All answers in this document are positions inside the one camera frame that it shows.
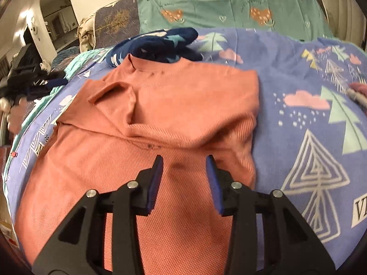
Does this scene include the dark grey patterned pillow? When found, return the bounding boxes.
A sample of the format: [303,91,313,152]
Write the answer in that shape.
[94,0,140,48]

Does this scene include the navy star patterned garment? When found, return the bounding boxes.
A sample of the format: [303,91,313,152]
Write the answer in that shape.
[106,27,203,67]

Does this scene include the black clutter pile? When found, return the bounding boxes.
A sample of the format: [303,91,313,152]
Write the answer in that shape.
[1,30,68,102]

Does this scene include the pink grey garment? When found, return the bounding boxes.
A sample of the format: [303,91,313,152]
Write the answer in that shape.
[347,82,367,110]

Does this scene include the purple patterned bedspread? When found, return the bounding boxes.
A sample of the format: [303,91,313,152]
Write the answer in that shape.
[8,29,366,274]

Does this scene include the orange knit shirt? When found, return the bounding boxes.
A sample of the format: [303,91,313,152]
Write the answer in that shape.
[15,55,259,274]

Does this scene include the teal patterned pillow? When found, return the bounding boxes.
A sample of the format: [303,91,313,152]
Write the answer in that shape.
[137,0,333,41]

